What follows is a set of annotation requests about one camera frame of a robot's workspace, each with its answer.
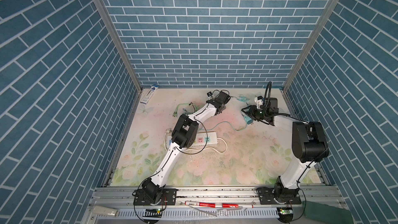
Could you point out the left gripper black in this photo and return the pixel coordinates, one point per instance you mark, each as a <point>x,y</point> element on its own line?
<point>222,106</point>

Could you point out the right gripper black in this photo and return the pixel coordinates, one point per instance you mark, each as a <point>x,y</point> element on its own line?
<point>251,112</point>

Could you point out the white power strip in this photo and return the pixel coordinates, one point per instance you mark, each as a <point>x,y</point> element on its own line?
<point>209,138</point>

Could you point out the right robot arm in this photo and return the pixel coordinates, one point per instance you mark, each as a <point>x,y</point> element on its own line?
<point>309,146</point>

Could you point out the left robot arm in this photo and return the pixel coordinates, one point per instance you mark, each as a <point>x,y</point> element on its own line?
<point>183,136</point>

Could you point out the blue white small box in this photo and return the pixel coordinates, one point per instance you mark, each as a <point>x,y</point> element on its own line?
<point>149,94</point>

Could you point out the beige remote box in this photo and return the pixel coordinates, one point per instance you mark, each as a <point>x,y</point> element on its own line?
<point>105,211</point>

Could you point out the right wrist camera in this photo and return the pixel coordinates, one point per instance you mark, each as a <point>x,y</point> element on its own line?
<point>259,101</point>

